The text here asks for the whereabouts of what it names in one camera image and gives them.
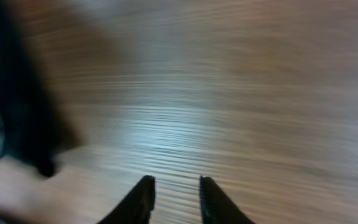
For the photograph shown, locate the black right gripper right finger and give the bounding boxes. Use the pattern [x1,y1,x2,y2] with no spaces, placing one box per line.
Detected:
[199,176,255,224]

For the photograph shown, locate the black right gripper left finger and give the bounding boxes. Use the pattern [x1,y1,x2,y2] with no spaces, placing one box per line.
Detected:
[98,175,155,224]

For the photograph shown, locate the black shorts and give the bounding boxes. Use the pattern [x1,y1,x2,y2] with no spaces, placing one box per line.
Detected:
[0,1,69,178]

